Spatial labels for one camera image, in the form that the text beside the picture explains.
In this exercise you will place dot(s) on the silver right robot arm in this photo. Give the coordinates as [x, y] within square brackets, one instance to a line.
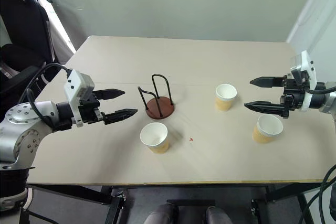
[324, 98]

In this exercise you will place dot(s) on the dark rounded right foot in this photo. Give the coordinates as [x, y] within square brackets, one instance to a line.
[218, 215]

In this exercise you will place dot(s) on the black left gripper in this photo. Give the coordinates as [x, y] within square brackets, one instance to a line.
[89, 108]

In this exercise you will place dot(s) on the yellow paper cup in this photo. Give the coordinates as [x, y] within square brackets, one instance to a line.
[155, 137]
[224, 96]
[266, 129]

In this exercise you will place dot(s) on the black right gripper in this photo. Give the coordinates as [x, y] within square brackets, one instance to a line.
[292, 95]

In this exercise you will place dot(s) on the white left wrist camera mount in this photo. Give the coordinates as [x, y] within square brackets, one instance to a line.
[76, 84]

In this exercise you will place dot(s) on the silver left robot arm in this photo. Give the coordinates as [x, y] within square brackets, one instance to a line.
[25, 127]

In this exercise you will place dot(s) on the dark rounded foot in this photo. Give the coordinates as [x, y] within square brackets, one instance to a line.
[218, 215]
[161, 214]

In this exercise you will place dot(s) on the black office chair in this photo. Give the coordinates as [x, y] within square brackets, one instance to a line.
[21, 37]

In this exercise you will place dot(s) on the dark rounded left foot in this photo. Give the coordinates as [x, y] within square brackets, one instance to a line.
[161, 214]

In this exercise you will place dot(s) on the black table frame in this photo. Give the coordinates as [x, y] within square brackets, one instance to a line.
[162, 190]

